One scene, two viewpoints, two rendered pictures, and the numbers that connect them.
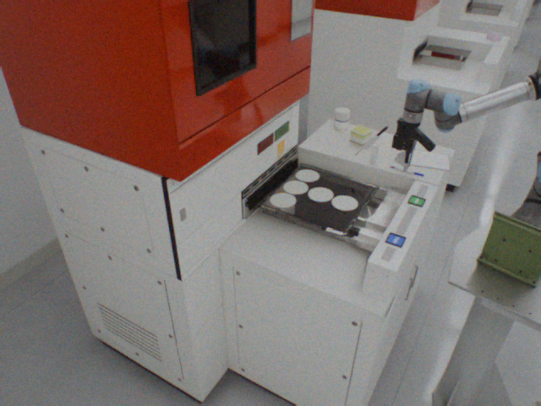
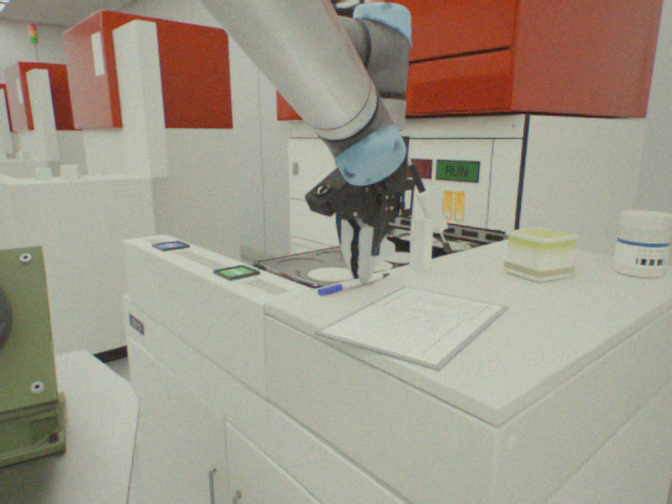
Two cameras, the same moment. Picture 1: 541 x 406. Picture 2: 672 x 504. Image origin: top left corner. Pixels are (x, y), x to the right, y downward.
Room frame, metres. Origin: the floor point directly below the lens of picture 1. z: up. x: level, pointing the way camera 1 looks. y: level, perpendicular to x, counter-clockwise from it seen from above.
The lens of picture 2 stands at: (1.71, -1.21, 1.18)
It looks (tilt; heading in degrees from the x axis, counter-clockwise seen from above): 14 degrees down; 109
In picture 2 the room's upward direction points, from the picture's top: straight up
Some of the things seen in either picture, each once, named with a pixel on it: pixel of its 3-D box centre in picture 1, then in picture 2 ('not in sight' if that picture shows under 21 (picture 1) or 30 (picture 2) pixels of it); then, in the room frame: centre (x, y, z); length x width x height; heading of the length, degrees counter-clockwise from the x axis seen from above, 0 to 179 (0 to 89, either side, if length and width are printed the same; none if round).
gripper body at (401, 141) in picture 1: (407, 134); (376, 177); (1.54, -0.54, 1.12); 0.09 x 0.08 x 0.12; 60
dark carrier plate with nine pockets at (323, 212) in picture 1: (319, 195); (368, 266); (1.44, -0.20, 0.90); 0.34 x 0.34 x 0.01; 60
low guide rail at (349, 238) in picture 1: (319, 227); not in sight; (1.31, -0.19, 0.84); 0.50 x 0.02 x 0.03; 60
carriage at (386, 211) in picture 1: (383, 220); not in sight; (1.32, -0.44, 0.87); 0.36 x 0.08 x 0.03; 150
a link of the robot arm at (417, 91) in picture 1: (417, 96); (378, 54); (1.54, -0.55, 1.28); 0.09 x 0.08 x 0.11; 54
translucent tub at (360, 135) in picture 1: (361, 136); (539, 254); (1.77, -0.41, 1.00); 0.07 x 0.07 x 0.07; 44
